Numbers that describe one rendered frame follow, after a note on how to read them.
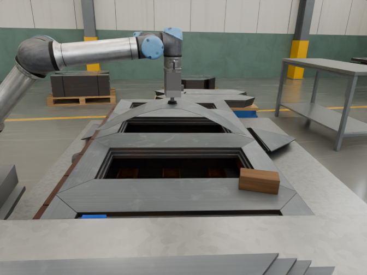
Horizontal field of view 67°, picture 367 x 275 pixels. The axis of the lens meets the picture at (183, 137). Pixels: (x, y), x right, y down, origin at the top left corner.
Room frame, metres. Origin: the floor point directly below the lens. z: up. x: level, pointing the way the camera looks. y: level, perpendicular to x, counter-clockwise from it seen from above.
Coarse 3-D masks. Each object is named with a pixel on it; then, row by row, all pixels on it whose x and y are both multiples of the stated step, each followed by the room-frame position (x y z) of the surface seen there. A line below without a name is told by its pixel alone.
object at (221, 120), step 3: (213, 111) 1.26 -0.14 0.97; (216, 114) 1.24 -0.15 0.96; (216, 117) 1.17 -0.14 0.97; (219, 117) 1.20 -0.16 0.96; (222, 117) 1.24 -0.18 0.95; (219, 120) 1.15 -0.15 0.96; (222, 120) 1.18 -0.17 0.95; (225, 120) 1.22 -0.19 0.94; (219, 123) 1.09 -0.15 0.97; (222, 123) 1.12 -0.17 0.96; (225, 123) 1.15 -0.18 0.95; (228, 123) 1.19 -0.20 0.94; (225, 126) 1.10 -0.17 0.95; (228, 126) 1.13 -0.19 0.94; (231, 129) 1.10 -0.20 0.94
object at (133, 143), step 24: (144, 120) 1.51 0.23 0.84; (168, 120) 1.52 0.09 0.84; (192, 120) 1.52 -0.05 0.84; (120, 144) 1.10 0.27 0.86; (144, 144) 1.11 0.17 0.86; (168, 144) 1.11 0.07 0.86; (192, 144) 1.12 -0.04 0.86; (216, 144) 1.13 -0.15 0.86; (240, 144) 1.13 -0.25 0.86; (120, 216) 0.63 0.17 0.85; (144, 216) 0.63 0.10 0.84; (168, 216) 0.63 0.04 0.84; (192, 216) 0.63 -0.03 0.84; (216, 216) 0.64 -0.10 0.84; (240, 216) 0.64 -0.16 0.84
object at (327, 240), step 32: (0, 224) 0.33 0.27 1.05; (32, 224) 0.34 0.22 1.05; (64, 224) 0.34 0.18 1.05; (96, 224) 0.34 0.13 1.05; (128, 224) 0.34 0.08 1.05; (160, 224) 0.34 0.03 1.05; (192, 224) 0.34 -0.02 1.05; (224, 224) 0.35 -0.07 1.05; (256, 224) 0.35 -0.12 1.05; (288, 224) 0.35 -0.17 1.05; (320, 224) 0.35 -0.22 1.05; (352, 224) 0.35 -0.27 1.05; (0, 256) 0.27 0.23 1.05; (32, 256) 0.27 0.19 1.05; (64, 256) 0.28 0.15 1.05; (96, 256) 0.28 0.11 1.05; (128, 256) 0.28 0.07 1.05; (288, 256) 0.28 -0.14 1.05; (320, 256) 0.28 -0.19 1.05; (352, 256) 0.29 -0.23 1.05
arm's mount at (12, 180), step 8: (0, 168) 1.03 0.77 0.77; (8, 168) 1.03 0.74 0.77; (0, 176) 0.97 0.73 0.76; (8, 176) 0.99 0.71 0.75; (16, 176) 1.06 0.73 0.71; (0, 184) 0.92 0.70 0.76; (8, 184) 0.97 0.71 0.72; (16, 184) 1.04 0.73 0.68; (0, 192) 0.90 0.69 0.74; (8, 192) 0.96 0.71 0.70; (0, 200) 0.88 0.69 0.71; (0, 208) 0.87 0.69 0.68
